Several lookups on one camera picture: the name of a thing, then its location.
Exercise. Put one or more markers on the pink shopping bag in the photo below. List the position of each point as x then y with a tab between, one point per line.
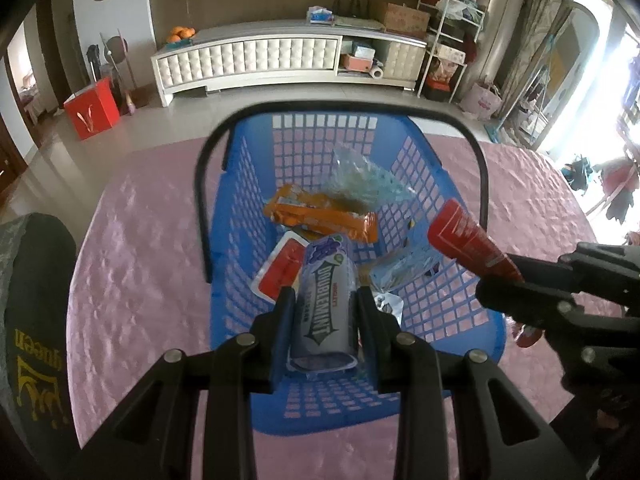
481	101

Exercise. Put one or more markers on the red gift bag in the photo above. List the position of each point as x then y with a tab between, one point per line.
92	110

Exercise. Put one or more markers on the broom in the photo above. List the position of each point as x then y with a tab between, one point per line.
131	102

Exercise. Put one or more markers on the red snack packet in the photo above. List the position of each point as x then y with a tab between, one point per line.
465	240

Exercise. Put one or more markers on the clear blue dotted packet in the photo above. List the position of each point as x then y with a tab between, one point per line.
370	180

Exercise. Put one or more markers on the pink quilted table cover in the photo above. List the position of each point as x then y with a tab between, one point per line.
150	260

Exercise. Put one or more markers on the red white pouch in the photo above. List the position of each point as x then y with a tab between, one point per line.
280	272

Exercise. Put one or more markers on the red garment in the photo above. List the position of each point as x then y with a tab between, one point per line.
620	185

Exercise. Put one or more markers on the beige curtain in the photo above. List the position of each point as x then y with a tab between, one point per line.
542	10

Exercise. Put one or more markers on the long orange snack packet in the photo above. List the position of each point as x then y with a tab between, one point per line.
325	217

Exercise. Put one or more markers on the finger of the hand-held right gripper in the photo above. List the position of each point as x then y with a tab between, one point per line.
525	300
600	267

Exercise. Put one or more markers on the blue cracker packet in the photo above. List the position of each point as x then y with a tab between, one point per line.
405	262

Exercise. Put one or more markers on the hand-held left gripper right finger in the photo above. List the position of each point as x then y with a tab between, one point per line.
371	345

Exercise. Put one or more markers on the blue plastic basket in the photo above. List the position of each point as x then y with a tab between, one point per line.
320	410

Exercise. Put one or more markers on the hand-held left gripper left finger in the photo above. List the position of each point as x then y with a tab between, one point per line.
277	345

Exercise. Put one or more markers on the blue tissue box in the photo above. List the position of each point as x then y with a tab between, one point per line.
320	15

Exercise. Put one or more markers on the dark garment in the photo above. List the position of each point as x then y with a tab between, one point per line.
579	172

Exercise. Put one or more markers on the white TV cabinet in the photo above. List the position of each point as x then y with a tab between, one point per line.
250	57

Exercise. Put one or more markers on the pile of oranges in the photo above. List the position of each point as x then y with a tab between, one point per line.
181	35

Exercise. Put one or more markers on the paper towel roll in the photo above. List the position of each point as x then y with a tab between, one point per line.
376	71

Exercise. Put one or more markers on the silver column air conditioner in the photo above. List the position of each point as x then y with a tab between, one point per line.
500	10

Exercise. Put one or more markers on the cardboard box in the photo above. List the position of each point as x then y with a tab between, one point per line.
406	19

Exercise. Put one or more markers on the orange box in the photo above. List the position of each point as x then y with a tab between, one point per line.
356	62

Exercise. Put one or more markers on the person's dark printed clothing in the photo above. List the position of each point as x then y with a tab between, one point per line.
35	310

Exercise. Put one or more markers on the white metal rack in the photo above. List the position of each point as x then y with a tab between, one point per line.
450	35

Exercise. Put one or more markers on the brown wooden door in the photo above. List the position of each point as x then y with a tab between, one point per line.
7	160

